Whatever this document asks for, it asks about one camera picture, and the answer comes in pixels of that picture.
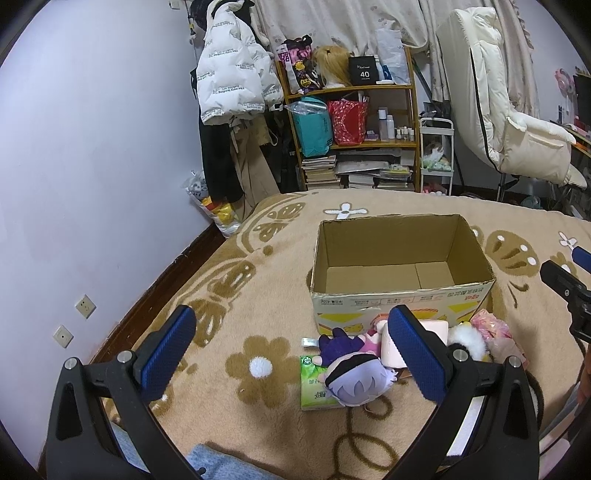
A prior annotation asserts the wall socket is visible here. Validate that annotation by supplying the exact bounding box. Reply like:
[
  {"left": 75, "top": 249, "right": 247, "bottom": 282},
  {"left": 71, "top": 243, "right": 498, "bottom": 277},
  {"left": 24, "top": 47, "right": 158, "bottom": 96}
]
[
  {"left": 53, "top": 325, "right": 73, "bottom": 349},
  {"left": 75, "top": 295, "right": 96, "bottom": 320}
]

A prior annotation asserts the green tissue pack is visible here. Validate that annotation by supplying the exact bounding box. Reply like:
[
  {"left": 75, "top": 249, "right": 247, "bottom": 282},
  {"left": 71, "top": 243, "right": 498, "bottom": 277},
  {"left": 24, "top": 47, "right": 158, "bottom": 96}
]
[{"left": 300, "top": 356, "right": 342, "bottom": 411}]

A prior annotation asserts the plastic bag of toys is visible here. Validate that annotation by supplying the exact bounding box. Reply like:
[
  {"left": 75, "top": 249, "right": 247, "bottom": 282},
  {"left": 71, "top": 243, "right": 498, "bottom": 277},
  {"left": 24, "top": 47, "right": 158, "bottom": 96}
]
[{"left": 183, "top": 171, "right": 240, "bottom": 238}]

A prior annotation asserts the wooden shelf unit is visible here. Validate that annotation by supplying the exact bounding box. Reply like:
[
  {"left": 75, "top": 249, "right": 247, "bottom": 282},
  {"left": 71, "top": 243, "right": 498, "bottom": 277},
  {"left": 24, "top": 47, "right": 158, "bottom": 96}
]
[{"left": 276, "top": 46, "right": 421, "bottom": 192}]

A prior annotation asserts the white fluffy plush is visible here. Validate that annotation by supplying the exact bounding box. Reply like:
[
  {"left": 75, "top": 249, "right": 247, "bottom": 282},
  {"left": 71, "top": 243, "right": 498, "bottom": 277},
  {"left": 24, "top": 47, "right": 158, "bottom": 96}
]
[{"left": 448, "top": 322, "right": 491, "bottom": 362}]

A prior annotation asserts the lower wall socket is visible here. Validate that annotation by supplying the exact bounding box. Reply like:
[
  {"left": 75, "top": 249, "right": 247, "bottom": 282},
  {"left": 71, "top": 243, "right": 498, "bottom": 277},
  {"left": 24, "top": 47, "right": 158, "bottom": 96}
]
[{"left": 53, "top": 325, "right": 73, "bottom": 349}]

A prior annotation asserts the purple haired plush doll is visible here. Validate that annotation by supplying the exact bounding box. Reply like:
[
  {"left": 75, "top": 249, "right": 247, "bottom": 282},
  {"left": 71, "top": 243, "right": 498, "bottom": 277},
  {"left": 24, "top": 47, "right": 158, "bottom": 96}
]
[{"left": 312, "top": 328, "right": 398, "bottom": 407}]

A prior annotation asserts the white puffer jacket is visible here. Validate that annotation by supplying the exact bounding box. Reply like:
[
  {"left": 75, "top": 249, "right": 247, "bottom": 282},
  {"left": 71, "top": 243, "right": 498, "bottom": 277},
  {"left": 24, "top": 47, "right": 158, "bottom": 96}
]
[{"left": 197, "top": 1, "right": 283, "bottom": 126}]

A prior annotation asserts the open cardboard box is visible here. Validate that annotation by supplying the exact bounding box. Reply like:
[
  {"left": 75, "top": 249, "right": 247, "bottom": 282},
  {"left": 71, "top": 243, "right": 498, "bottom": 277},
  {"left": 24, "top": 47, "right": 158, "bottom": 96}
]
[{"left": 311, "top": 214, "right": 496, "bottom": 335}]

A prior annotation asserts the stack of books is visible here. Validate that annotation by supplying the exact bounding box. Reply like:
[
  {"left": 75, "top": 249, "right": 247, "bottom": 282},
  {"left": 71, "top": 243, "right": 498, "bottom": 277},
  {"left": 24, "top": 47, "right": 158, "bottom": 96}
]
[{"left": 303, "top": 155, "right": 341, "bottom": 190}]

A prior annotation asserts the red patterned gift bag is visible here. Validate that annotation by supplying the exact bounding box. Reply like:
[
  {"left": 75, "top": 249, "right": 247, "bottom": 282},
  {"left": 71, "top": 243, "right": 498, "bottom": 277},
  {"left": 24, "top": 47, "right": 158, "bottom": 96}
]
[{"left": 328, "top": 99, "right": 368, "bottom": 146}]

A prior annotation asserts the black hanging garment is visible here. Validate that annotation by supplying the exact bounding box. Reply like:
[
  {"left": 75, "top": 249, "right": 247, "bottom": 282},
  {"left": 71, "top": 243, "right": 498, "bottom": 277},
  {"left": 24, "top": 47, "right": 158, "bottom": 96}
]
[{"left": 198, "top": 121, "right": 243, "bottom": 203}]

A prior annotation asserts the pink yarn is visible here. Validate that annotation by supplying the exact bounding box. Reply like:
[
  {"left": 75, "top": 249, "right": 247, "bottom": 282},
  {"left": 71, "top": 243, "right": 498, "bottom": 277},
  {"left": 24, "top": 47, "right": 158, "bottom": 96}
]
[{"left": 470, "top": 309, "right": 529, "bottom": 368}]

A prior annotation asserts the person's right hand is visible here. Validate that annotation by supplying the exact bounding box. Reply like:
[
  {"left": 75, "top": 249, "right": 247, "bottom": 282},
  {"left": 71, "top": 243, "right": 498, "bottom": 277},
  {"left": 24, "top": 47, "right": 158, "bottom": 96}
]
[{"left": 577, "top": 350, "right": 591, "bottom": 404}]

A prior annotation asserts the floral curtain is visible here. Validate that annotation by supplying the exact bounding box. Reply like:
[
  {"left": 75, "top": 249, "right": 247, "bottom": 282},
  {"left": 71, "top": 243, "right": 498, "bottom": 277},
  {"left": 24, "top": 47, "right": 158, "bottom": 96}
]
[{"left": 254, "top": 0, "right": 539, "bottom": 116}]

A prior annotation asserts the upper wall socket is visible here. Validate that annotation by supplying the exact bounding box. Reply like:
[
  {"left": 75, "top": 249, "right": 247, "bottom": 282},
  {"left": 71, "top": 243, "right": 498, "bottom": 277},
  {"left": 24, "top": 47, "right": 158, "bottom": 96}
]
[{"left": 75, "top": 295, "right": 96, "bottom": 320}]

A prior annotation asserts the beige trench coat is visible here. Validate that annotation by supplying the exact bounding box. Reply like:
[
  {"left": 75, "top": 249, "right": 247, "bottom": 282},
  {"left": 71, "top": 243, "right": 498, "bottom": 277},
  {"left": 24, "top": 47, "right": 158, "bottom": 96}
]
[{"left": 230, "top": 115, "right": 280, "bottom": 221}]

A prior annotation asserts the blonde wig on head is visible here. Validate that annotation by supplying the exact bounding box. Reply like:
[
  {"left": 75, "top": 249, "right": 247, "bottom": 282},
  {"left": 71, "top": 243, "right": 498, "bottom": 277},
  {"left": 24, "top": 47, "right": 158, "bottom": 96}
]
[{"left": 312, "top": 45, "right": 352, "bottom": 89}]

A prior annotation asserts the cream padded recliner chair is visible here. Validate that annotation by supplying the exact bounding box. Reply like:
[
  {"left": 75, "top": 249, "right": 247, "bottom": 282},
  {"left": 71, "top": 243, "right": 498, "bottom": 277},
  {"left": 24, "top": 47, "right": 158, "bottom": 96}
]
[{"left": 437, "top": 7, "right": 587, "bottom": 189}]

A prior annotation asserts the pink square plush cushion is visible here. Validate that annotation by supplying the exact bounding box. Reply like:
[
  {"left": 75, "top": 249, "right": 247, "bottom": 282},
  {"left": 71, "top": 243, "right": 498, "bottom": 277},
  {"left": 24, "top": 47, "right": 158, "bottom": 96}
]
[{"left": 377, "top": 319, "right": 450, "bottom": 369}]

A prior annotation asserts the black box marked 40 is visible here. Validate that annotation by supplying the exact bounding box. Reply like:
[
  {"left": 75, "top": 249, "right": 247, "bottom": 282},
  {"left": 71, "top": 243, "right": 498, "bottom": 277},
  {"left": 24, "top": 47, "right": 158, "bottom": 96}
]
[{"left": 349, "top": 55, "right": 380, "bottom": 86}]

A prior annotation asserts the teal tote bag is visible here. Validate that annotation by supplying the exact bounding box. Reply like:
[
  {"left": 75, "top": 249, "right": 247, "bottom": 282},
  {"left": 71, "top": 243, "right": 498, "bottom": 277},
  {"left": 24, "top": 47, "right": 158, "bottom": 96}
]
[{"left": 287, "top": 97, "right": 334, "bottom": 158}]

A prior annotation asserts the white utility cart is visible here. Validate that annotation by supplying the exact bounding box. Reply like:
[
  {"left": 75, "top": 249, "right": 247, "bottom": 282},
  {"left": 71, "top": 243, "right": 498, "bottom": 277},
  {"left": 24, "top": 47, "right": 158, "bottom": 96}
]
[{"left": 420, "top": 116, "right": 455, "bottom": 196}]

